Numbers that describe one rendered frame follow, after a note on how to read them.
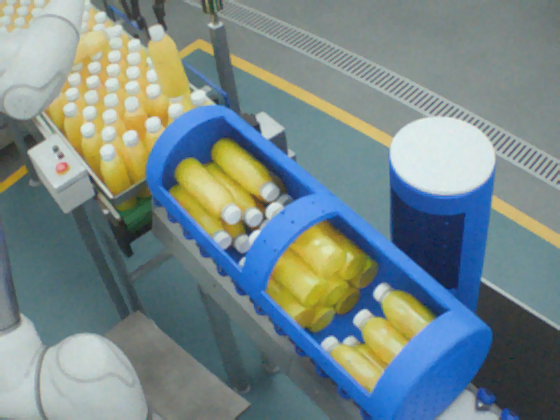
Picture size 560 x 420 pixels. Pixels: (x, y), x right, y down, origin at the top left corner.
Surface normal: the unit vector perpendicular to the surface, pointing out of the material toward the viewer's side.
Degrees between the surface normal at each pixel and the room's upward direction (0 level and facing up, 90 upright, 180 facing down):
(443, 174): 0
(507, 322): 0
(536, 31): 0
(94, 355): 9
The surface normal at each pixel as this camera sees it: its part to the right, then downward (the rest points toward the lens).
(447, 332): 0.00, -0.73
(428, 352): -0.29, -0.53
